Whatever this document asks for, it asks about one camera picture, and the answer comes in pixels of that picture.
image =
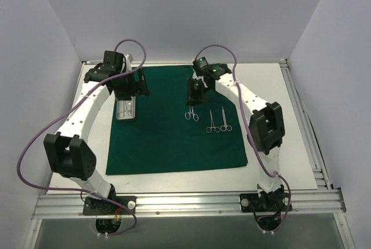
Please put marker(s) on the aluminium rail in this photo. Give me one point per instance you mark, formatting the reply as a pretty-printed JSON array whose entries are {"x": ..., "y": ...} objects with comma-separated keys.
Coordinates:
[
  {"x": 308, "y": 135},
  {"x": 189, "y": 62},
  {"x": 159, "y": 205}
]

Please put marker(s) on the silver curved hemostat forceps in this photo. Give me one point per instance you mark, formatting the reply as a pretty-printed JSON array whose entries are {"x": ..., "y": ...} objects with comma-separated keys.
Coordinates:
[{"x": 190, "y": 114}]

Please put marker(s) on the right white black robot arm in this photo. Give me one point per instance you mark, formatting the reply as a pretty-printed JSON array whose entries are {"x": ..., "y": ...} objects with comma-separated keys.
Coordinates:
[{"x": 263, "y": 120}]

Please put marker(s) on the right aluminium rail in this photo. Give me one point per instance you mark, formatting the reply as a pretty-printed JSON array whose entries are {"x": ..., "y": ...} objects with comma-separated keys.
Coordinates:
[{"x": 308, "y": 135}]

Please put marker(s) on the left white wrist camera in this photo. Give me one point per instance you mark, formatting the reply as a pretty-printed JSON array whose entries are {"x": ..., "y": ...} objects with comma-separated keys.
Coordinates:
[{"x": 127, "y": 63}]

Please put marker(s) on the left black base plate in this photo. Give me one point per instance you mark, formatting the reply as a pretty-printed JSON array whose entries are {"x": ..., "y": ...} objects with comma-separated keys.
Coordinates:
[{"x": 94, "y": 207}]

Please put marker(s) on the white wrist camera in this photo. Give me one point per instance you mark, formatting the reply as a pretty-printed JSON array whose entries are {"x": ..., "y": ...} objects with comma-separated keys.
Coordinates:
[
  {"x": 127, "y": 63},
  {"x": 199, "y": 82}
]

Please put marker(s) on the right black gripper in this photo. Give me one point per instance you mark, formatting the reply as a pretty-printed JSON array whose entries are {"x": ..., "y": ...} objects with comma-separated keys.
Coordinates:
[{"x": 196, "y": 93}]

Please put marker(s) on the silver metal instrument tray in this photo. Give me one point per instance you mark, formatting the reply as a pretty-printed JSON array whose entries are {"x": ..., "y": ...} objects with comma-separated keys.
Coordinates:
[{"x": 133, "y": 100}]

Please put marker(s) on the silver straight hemostat forceps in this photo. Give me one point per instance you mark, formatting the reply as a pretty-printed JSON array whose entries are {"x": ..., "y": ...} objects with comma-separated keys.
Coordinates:
[{"x": 212, "y": 127}]

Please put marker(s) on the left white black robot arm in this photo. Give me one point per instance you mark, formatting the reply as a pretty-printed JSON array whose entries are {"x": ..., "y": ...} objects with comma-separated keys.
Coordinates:
[{"x": 67, "y": 149}]

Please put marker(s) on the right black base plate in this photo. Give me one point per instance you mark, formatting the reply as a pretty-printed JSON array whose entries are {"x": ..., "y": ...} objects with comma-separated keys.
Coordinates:
[{"x": 264, "y": 202}]

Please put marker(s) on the silver tweezers in tray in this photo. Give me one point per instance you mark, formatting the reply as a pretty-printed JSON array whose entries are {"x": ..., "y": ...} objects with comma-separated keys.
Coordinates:
[{"x": 130, "y": 109}]

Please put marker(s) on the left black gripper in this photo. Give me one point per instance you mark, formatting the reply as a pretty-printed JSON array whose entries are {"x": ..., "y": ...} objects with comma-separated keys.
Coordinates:
[{"x": 139, "y": 82}]

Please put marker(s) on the back aluminium rail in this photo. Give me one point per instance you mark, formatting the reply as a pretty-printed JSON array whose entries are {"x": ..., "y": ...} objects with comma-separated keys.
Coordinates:
[{"x": 189, "y": 62}]

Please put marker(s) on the front aluminium rail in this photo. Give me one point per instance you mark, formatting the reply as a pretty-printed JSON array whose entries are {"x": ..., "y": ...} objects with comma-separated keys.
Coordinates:
[{"x": 159, "y": 205}]

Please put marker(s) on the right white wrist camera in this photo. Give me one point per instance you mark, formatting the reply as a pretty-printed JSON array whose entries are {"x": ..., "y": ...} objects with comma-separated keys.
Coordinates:
[{"x": 199, "y": 82}]

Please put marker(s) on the green surgical cloth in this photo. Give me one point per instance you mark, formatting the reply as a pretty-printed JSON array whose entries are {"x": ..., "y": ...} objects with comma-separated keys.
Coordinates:
[{"x": 161, "y": 140}]

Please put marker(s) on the silver surgical scissors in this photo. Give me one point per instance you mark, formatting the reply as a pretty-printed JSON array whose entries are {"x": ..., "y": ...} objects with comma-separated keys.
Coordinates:
[{"x": 225, "y": 127}]

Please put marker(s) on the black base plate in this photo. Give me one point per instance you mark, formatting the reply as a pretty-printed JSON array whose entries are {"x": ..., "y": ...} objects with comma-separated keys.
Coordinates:
[
  {"x": 264, "y": 202},
  {"x": 94, "y": 207}
]

